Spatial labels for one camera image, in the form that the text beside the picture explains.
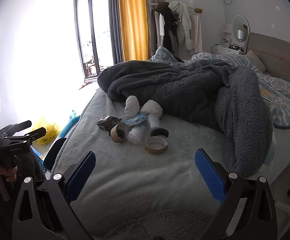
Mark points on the light grey bed mattress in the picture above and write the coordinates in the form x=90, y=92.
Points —
x=127, y=181

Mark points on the white dresser table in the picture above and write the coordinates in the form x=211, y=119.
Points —
x=229, y=45

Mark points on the round vanity mirror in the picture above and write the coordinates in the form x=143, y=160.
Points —
x=241, y=29

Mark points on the brown cardboard tape core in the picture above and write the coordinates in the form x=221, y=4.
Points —
x=119, y=133

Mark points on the black tissue packet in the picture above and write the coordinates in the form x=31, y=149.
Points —
x=107, y=122

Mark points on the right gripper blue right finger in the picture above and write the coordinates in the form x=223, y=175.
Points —
x=209, y=172

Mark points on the clothes rack with garments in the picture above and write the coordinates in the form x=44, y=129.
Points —
x=177, y=25

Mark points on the large bubble wrap roll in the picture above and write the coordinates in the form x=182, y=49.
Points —
x=135, y=135

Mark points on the dark grey fleece blanket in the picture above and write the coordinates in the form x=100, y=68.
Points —
x=209, y=92

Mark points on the grey curtain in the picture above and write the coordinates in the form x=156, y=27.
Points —
x=115, y=31

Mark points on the blue cartoon tissue packet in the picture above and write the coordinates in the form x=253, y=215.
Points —
x=136, y=120

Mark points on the yellow plastic bag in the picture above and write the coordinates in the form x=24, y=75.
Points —
x=52, y=130

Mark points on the white sock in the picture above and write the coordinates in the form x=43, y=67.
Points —
x=132, y=106
x=152, y=107

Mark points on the balcony glass door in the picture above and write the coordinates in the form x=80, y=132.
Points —
x=93, y=33

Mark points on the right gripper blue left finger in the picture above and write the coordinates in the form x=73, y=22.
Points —
x=77, y=175

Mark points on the dark teal trash bin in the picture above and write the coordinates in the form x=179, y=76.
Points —
x=52, y=154

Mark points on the yellow curtain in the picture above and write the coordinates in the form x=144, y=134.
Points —
x=134, y=29

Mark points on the beige bed headboard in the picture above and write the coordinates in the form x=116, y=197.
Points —
x=272, y=52

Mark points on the blue plush toy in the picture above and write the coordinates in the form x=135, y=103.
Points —
x=74, y=118

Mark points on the small bubble wrap roll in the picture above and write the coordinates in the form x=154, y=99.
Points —
x=153, y=122

